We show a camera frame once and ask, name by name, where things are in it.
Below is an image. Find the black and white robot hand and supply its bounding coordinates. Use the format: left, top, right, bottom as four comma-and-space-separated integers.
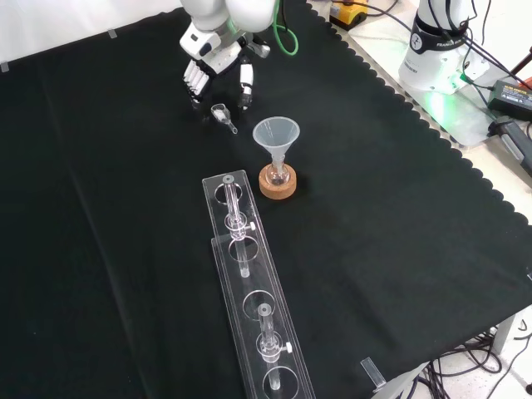
181, 35, 271, 111

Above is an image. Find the translucent plastic funnel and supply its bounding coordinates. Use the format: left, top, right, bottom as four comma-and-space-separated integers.
252, 117, 301, 167

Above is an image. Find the clear acrylic funnel stand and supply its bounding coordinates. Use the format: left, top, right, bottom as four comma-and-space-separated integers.
202, 169, 317, 399

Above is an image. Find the round-bottom glass flask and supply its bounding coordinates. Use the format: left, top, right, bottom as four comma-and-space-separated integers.
265, 160, 291, 187

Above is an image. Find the yellow stop button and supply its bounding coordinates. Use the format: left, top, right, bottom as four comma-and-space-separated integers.
330, 0, 370, 30

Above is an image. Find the black bench cloth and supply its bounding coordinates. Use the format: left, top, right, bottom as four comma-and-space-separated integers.
0, 0, 532, 399

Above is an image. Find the black power adapter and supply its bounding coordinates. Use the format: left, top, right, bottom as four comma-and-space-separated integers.
486, 79, 532, 121

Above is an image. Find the red and black pole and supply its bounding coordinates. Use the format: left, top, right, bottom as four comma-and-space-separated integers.
510, 41, 532, 91

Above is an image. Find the black grey device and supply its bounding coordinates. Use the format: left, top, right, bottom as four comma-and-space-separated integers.
488, 116, 532, 167

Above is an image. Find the white table leg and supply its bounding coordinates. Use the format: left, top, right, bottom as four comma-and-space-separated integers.
493, 312, 521, 355

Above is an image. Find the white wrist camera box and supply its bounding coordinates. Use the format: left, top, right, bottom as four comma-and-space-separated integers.
179, 22, 221, 57

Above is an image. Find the green cable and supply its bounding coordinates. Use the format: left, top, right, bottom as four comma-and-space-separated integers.
272, 0, 300, 56

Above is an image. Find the cork ring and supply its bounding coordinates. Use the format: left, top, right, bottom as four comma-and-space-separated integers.
259, 164, 298, 200

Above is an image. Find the metal base plate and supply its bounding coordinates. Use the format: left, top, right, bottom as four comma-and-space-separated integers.
348, 16, 513, 147

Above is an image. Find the black floor cable bundle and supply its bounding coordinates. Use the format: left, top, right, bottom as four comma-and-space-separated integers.
415, 328, 532, 399

